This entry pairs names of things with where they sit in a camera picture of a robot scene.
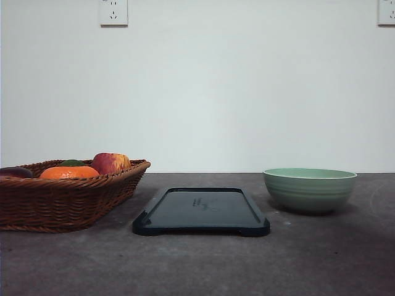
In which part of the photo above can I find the light green ceramic bowl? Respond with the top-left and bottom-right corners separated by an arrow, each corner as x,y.
263,168 -> 357,213

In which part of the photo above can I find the brown wicker basket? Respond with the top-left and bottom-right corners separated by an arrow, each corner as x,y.
0,159 -> 151,232

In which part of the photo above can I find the dark teal rectangular tray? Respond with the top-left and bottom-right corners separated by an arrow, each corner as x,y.
133,187 -> 271,237

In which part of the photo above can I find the red yellow apple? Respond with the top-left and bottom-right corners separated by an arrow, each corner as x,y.
92,152 -> 131,175

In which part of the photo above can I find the dark green fruit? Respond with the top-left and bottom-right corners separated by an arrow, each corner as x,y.
59,159 -> 87,167

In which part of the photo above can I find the orange tangerine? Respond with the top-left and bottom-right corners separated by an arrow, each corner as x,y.
39,166 -> 100,179

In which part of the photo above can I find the dark purple fruit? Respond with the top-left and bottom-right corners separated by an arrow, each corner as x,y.
0,166 -> 33,178

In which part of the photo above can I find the white wall socket left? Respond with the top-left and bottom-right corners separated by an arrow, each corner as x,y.
99,0 -> 129,29

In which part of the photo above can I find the white wall socket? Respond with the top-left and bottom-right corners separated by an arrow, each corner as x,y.
378,0 -> 395,27
99,0 -> 129,29

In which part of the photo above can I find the white wall socket right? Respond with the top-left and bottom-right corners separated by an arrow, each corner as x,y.
378,0 -> 395,27

